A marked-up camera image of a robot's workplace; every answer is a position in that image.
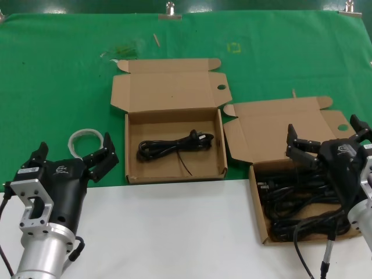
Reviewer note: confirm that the clear plastic wrapper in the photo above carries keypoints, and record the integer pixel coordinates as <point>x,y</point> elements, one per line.
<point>125,48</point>

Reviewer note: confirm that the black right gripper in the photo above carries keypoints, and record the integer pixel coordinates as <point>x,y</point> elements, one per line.
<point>343,168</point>

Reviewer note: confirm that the open cardboard box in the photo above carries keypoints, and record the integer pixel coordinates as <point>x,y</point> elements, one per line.
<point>276,122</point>
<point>174,87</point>

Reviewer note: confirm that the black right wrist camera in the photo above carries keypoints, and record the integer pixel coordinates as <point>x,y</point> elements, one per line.
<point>368,146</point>

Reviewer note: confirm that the silver binder clip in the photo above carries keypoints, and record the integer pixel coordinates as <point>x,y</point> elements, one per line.
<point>170,16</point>
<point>350,13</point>

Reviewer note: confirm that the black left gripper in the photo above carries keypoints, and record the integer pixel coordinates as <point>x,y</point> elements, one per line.
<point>67,186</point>

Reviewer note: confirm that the green table cloth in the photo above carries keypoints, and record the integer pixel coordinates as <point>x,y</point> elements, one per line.
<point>58,87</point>

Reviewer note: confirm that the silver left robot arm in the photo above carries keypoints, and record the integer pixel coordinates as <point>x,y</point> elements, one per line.
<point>40,255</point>

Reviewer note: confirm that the small wooden stick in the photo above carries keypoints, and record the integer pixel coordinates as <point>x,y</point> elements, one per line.
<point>156,39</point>

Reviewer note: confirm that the silver camera bracket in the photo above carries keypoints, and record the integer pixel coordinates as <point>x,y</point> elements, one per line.
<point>367,180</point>
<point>29,186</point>

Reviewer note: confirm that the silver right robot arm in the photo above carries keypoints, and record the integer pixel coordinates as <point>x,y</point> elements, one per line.
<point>361,218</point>

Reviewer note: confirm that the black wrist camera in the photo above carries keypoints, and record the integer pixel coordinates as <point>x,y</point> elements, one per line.
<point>368,146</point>
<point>27,171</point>

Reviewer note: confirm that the silver right camera bracket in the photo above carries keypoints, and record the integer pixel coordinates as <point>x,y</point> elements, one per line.
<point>367,180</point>

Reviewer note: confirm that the clear tape roll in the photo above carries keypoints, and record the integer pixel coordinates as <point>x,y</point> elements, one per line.
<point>71,142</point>

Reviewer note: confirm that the silver left camera bracket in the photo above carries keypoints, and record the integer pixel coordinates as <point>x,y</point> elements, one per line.
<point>29,186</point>

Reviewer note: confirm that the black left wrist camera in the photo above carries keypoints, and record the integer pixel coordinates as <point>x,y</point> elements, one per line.
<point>27,171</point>

